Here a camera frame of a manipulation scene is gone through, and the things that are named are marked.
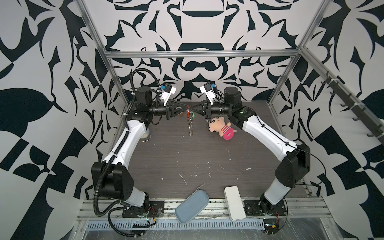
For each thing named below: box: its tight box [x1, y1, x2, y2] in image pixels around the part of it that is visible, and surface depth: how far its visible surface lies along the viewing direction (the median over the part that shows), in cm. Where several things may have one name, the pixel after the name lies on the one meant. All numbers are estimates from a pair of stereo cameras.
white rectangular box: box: [223, 185, 247, 221], surface depth 74 cm
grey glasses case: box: [175, 189, 210, 224], surface depth 74 cm
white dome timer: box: [139, 131, 151, 143], surface depth 99 cm
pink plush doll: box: [206, 116, 237, 141], surface depth 99 cm
